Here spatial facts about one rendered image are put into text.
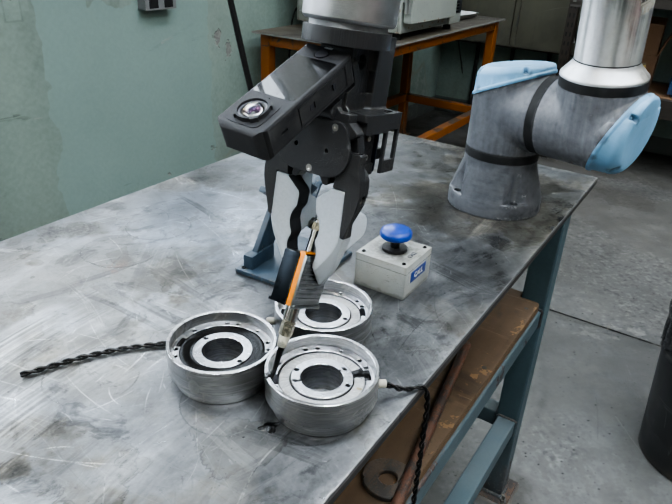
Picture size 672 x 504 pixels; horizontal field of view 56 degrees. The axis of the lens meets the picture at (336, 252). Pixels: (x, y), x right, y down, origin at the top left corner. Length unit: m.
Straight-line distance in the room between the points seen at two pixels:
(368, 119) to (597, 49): 0.46
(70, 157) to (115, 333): 1.75
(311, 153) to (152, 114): 2.14
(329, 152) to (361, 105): 0.06
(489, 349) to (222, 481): 0.70
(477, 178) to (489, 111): 0.11
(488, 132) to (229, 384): 0.59
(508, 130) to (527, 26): 3.41
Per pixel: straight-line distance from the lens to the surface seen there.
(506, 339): 1.18
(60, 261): 0.88
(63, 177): 2.43
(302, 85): 0.47
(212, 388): 0.59
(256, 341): 0.63
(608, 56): 0.91
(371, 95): 0.54
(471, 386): 1.06
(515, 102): 0.97
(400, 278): 0.75
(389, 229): 0.76
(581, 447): 1.86
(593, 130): 0.92
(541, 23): 4.36
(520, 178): 1.02
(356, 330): 0.64
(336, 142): 0.50
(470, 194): 1.02
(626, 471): 1.85
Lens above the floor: 1.20
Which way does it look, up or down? 27 degrees down
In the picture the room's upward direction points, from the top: 3 degrees clockwise
